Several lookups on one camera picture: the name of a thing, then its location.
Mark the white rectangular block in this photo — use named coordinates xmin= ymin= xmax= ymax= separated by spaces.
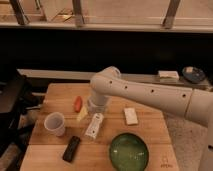
xmin=124 ymin=108 xmax=138 ymax=125

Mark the black chair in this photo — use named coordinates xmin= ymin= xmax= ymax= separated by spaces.
xmin=0 ymin=75 xmax=38 ymax=157

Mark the white tube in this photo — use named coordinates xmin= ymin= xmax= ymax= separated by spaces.
xmin=85 ymin=113 xmax=104 ymax=139

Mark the green bowl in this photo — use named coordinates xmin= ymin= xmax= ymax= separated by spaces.
xmin=109 ymin=133 xmax=149 ymax=171

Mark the white box on ledge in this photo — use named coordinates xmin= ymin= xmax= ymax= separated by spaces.
xmin=158 ymin=70 xmax=179 ymax=79

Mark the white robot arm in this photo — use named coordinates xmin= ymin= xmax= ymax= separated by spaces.
xmin=86 ymin=66 xmax=213 ymax=171

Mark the dark blue plate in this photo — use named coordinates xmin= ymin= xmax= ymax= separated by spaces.
xmin=182 ymin=66 xmax=206 ymax=83

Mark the white ceramic cup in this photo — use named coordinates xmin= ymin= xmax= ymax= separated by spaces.
xmin=44 ymin=112 xmax=65 ymax=136

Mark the black eraser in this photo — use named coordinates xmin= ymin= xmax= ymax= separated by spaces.
xmin=62 ymin=136 xmax=81 ymax=162

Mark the wooden board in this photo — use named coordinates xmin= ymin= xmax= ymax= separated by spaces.
xmin=21 ymin=83 xmax=179 ymax=171

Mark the orange carrot toy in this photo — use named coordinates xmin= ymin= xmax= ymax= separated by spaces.
xmin=74 ymin=96 xmax=82 ymax=113

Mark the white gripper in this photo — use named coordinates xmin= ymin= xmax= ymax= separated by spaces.
xmin=77 ymin=96 xmax=108 ymax=122

